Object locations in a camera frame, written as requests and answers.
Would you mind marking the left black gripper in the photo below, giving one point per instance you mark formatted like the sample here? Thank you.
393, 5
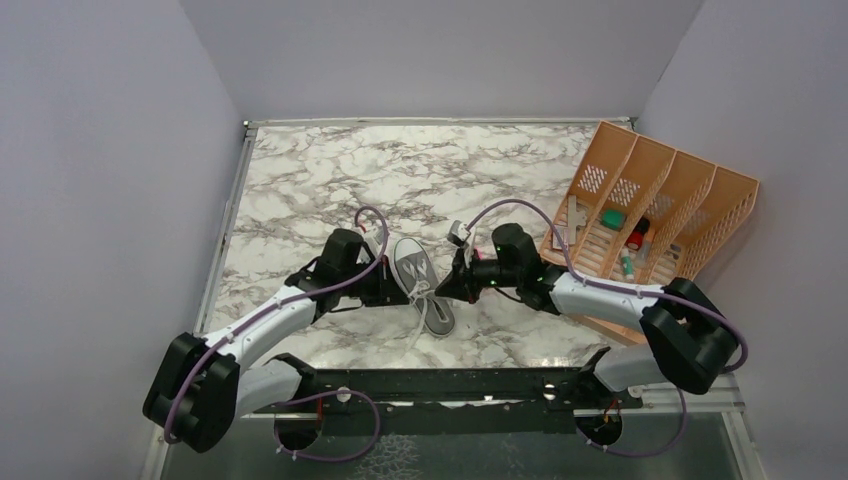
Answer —
388, 290

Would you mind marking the orange plastic organizer tray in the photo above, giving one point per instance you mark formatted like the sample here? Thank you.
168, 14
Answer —
694, 206

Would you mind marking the grey metal bracket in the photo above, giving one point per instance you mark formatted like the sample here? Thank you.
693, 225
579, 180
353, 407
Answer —
572, 220

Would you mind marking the green white marker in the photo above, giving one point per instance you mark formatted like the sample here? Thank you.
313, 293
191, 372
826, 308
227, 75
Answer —
626, 263

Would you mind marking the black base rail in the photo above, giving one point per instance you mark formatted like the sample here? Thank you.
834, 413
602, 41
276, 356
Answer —
357, 402

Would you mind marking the green cap item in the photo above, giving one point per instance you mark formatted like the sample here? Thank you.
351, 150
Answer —
613, 219

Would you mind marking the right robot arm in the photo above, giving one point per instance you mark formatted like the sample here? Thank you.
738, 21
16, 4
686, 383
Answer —
686, 342

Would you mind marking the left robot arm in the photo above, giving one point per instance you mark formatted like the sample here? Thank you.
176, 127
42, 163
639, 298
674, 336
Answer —
205, 383

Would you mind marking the grey canvas sneaker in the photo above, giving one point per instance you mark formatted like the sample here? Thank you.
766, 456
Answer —
415, 274

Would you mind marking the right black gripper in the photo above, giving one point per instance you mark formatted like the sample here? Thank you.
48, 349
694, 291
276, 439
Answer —
461, 285

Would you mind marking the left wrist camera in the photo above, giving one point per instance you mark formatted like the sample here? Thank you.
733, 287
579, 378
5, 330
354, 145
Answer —
377, 242

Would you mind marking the red cap bottle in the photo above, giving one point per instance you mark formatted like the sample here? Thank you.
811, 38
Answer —
637, 237

